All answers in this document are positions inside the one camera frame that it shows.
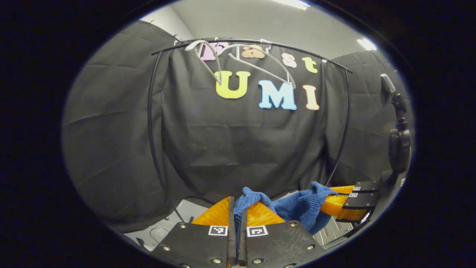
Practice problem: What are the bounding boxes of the ceiling light panel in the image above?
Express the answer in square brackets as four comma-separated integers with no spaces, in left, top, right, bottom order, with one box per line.
[273,0,311,10]
[357,37,377,51]

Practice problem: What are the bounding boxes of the blue corduroy jacket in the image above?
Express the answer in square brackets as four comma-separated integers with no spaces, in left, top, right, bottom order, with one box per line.
[234,181,339,253]

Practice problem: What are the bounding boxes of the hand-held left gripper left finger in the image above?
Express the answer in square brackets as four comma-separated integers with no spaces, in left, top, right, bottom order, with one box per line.
[151,196,237,268]

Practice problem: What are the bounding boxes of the black metal clothes rack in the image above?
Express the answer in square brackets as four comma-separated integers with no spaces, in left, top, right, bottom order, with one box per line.
[148,37,353,224]

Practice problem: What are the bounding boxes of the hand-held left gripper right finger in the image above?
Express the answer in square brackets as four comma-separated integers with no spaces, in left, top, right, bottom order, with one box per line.
[240,203,328,268]

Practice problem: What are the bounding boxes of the white plastic clothes hanger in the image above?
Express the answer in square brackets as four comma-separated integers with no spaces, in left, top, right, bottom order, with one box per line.
[219,38,297,89]
[185,40,222,84]

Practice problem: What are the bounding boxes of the black backdrop cloth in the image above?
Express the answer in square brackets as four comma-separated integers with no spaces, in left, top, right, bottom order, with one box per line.
[61,20,415,235]

